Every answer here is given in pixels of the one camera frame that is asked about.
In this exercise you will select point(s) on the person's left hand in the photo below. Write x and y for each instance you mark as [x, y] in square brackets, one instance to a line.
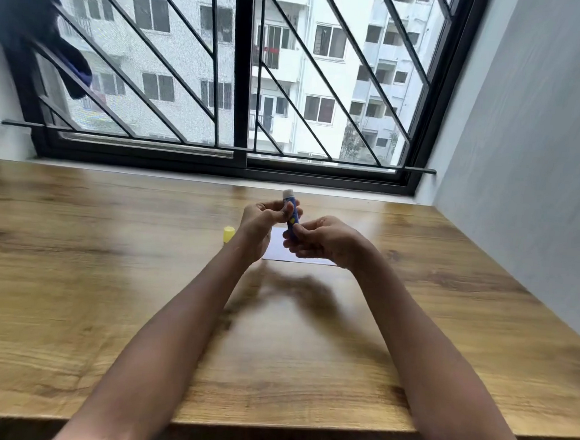
[255, 225]

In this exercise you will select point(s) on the person's right hand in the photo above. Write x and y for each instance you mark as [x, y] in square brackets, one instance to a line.
[328, 240]

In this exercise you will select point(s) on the person's right thumb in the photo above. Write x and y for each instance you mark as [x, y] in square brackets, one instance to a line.
[313, 223]

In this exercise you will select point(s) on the person's left thumb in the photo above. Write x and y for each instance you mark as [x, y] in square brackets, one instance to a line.
[281, 215]

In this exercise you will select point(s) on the blue glue stick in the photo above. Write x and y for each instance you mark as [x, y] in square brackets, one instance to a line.
[291, 213]

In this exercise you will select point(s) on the person's right forearm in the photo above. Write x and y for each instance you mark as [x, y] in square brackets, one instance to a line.
[427, 376]

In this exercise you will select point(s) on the person's left forearm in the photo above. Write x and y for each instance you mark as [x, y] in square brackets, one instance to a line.
[161, 357]

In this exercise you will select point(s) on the white paper sheet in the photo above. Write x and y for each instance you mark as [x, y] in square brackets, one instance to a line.
[275, 248]

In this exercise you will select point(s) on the yellow glue stick cap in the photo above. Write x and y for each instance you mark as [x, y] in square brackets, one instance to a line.
[228, 234]

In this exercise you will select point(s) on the black metal window grille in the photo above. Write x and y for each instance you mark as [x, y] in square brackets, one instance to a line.
[280, 78]

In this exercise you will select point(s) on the white apartment building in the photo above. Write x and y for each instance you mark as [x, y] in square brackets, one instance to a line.
[291, 54]

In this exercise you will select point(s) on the dark blue cloth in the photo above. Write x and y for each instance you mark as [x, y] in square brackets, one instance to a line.
[27, 15]

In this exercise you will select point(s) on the black window frame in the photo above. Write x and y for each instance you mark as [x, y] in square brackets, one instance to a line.
[240, 75]

